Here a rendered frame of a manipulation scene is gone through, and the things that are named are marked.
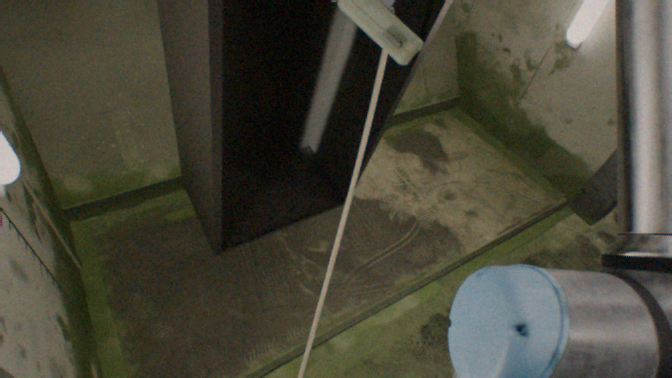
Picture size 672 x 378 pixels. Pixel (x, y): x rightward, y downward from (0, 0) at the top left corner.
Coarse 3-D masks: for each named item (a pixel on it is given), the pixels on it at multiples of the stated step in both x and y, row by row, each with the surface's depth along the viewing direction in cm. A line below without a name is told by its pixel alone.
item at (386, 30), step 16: (336, 0) 64; (352, 0) 62; (368, 0) 62; (352, 16) 63; (368, 16) 63; (384, 16) 62; (368, 32) 64; (384, 32) 61; (400, 32) 62; (384, 48) 64; (400, 48) 63; (416, 48) 62; (400, 64) 64
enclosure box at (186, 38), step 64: (192, 0) 69; (256, 0) 107; (320, 0) 118; (448, 0) 93; (192, 64) 83; (256, 64) 126; (320, 64) 142; (192, 128) 105; (256, 128) 153; (320, 128) 171; (384, 128) 131; (192, 192) 142; (256, 192) 164; (320, 192) 172
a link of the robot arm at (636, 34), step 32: (640, 0) 40; (640, 32) 40; (640, 64) 40; (640, 96) 39; (640, 128) 39; (640, 160) 39; (640, 192) 38; (640, 224) 38; (608, 256) 40; (640, 256) 36
